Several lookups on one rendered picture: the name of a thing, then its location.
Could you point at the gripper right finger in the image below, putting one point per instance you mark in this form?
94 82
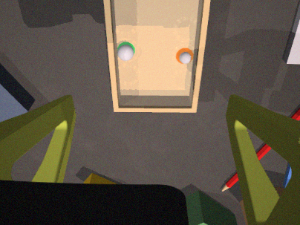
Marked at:
282 134

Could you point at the wooden ball-in-hole puzzle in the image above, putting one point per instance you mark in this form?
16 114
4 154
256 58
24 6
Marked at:
155 52

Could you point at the brown rectangular box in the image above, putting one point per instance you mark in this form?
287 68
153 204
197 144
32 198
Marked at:
279 191

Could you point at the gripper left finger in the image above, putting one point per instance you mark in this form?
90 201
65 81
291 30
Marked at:
19 134

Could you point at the green box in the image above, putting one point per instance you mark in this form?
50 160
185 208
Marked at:
202 210

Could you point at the red pencil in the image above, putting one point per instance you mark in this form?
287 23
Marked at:
261 152

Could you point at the yellow rectangular block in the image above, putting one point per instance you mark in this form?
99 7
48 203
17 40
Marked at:
93 178

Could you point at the white rectangular card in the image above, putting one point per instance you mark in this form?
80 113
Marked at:
292 55

